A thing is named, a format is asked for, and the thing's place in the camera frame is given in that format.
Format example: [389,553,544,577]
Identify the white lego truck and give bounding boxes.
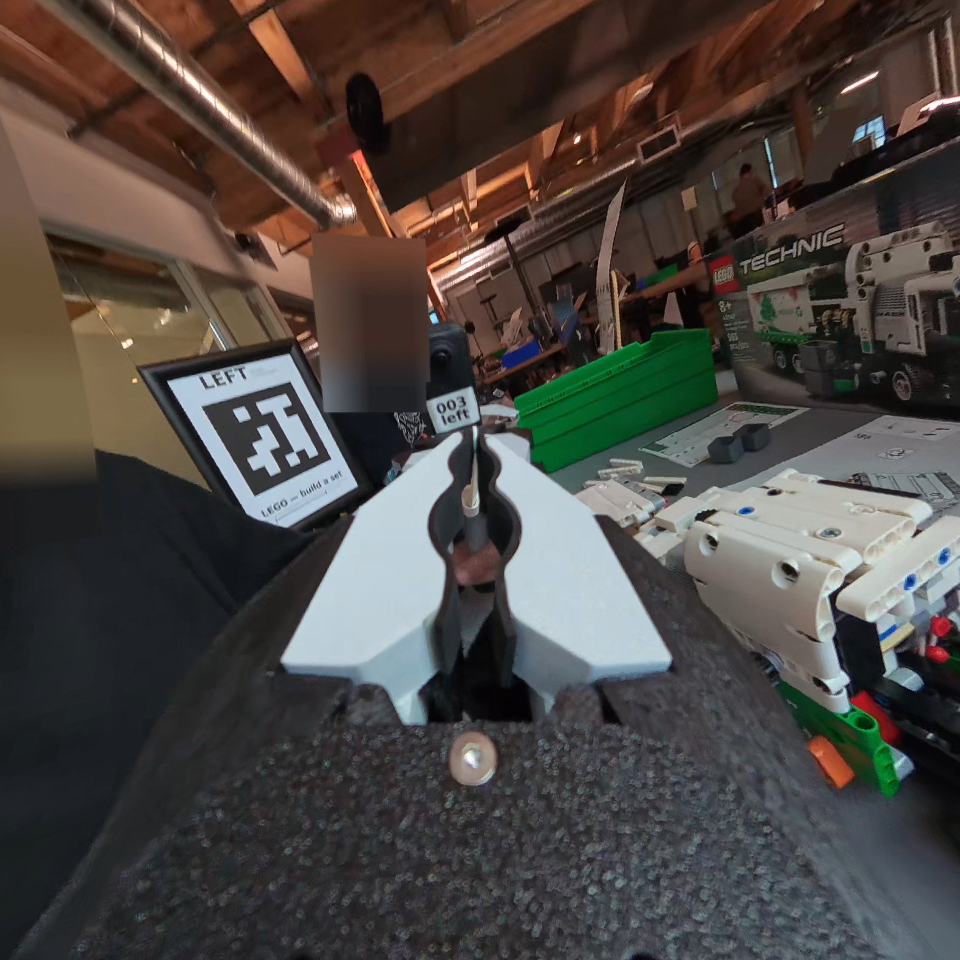
[633,468,960,801]

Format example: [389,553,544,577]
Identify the white lego container body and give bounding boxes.
[573,477,669,538]

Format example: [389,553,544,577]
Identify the lego instruction booklet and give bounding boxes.
[809,414,960,513]

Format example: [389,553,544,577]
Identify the person's left hand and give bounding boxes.
[450,543,501,591]

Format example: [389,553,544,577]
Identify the white roll-up banner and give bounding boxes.
[594,179,628,354]

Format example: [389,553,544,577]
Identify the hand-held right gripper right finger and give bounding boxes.
[482,435,673,708]

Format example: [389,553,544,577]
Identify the thin white lego liftarm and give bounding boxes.
[462,428,486,519]

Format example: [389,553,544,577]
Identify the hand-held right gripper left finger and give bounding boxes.
[279,429,479,726]

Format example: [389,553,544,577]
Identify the black framed marker sign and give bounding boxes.
[136,338,375,533]

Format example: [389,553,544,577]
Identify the lego set box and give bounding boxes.
[708,135,960,411]

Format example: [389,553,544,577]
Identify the green plastic bin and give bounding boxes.
[513,327,720,474]

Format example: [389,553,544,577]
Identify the lego sticker sheet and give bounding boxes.
[638,402,812,468]

